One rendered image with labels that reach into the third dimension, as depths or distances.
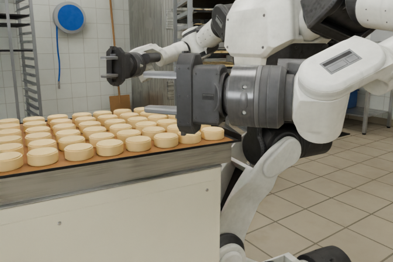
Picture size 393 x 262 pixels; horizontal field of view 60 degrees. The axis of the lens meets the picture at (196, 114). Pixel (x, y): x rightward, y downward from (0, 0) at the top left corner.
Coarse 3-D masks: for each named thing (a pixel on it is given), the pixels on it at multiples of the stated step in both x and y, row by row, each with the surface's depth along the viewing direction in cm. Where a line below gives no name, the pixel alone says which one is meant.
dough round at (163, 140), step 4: (156, 136) 68; (160, 136) 68; (164, 136) 68; (168, 136) 68; (172, 136) 68; (176, 136) 69; (156, 140) 68; (160, 140) 67; (164, 140) 67; (168, 140) 67; (172, 140) 67; (176, 140) 68; (156, 144) 68; (160, 144) 67; (164, 144) 67; (168, 144) 67; (172, 144) 68; (176, 144) 68
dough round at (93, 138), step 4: (104, 132) 72; (92, 136) 68; (96, 136) 68; (100, 136) 68; (104, 136) 68; (108, 136) 68; (112, 136) 69; (92, 140) 68; (96, 140) 67; (100, 140) 67; (92, 144) 68
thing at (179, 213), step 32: (96, 192) 63; (128, 192) 66; (160, 192) 70; (192, 192) 73; (0, 224) 57; (32, 224) 59; (64, 224) 61; (96, 224) 64; (128, 224) 67; (160, 224) 71; (192, 224) 75; (0, 256) 57; (32, 256) 60; (64, 256) 62; (96, 256) 65; (128, 256) 69; (160, 256) 72; (192, 256) 76
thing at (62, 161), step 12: (72, 120) 92; (96, 120) 92; (24, 132) 80; (108, 132) 80; (24, 144) 70; (180, 144) 70; (192, 144) 70; (204, 144) 70; (24, 156) 62; (60, 156) 62; (96, 156) 62; (108, 156) 62; (120, 156) 62; (24, 168) 56; (36, 168) 56
